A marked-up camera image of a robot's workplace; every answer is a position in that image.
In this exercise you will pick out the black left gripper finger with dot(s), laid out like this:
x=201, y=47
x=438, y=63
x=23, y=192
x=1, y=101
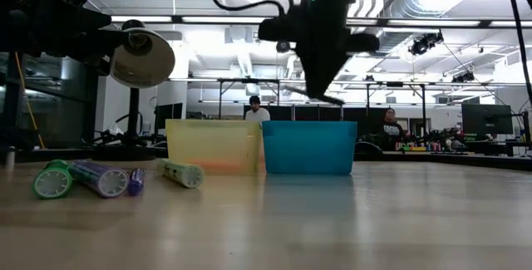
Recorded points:
x=99, y=43
x=75, y=18

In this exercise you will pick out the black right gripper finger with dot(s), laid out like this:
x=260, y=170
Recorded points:
x=311, y=66
x=332, y=66

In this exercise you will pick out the lavender fat highlighter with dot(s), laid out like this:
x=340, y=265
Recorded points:
x=99, y=176

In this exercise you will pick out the small dark purple marker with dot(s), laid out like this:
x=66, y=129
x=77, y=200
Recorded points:
x=136, y=182

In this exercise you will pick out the green fat highlighter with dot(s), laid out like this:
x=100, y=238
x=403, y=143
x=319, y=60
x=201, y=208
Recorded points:
x=53, y=183

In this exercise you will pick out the light green highlighter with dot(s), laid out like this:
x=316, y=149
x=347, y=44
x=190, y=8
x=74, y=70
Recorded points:
x=183, y=173

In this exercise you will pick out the black desk lamp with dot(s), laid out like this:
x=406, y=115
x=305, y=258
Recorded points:
x=143, y=60

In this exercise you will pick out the black partition panels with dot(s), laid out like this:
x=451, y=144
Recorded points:
x=324, y=113

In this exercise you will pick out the person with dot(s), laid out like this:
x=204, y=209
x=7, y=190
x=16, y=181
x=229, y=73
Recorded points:
x=257, y=114
x=390, y=129

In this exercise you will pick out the teal plastic bin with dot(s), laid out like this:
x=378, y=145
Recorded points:
x=309, y=145

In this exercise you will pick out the yellow pole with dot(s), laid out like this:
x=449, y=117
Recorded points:
x=29, y=101

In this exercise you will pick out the black ceiling light cluster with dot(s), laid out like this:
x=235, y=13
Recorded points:
x=424, y=45

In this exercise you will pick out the black computer monitor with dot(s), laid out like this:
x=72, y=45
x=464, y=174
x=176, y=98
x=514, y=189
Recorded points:
x=168, y=114
x=486, y=118

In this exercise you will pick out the yellow translucent plastic bin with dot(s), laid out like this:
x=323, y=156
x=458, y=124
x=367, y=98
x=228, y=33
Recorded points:
x=208, y=141

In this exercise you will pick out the small white cylinder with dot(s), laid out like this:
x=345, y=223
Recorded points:
x=10, y=158

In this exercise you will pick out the black overhead camera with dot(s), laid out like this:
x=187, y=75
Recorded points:
x=282, y=47

